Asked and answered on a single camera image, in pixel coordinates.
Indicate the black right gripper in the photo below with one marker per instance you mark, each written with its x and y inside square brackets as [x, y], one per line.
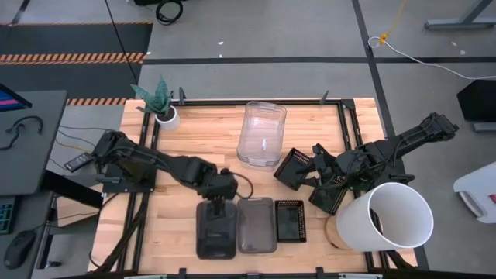
[335, 170]

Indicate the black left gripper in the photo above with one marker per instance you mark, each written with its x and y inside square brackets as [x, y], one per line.
[219, 186]

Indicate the black perforated basket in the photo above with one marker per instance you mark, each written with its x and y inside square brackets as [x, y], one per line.
[329, 199]
[288, 170]
[290, 222]

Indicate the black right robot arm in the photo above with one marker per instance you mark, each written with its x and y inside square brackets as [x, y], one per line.
[407, 143]

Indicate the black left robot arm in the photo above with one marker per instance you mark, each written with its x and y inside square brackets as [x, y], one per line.
[155, 162]

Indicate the round wooden lamp base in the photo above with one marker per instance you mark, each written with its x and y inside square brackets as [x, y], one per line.
[330, 234]

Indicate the white cylindrical bucket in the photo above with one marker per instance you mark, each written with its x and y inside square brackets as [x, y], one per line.
[356, 222]

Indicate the white plant pot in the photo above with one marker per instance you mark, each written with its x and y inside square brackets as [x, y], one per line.
[170, 121]

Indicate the green artificial plant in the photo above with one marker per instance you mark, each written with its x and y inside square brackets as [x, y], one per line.
[157, 98]

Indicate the small black flat device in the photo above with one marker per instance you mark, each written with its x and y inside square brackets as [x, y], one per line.
[77, 162]

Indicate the white plastic object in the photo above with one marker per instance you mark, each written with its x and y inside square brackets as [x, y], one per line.
[476, 190]

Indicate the black box on floor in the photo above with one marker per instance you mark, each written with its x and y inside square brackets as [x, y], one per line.
[478, 100]

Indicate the grey desk top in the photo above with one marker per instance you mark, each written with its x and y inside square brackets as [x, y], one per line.
[35, 162]

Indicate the black computer mouse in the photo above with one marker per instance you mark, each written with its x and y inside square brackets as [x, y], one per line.
[18, 250]

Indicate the dark keyboard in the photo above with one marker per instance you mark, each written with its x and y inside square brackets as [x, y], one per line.
[5, 215]

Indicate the grey metal table leg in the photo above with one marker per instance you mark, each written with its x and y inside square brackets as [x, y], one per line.
[465, 24]

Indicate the black mat with hazard stripes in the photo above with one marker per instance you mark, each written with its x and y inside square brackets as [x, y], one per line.
[77, 38]

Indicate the computer monitor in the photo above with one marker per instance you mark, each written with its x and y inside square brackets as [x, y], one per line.
[9, 100]

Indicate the black aluminium table frame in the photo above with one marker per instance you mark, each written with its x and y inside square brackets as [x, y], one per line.
[217, 102]

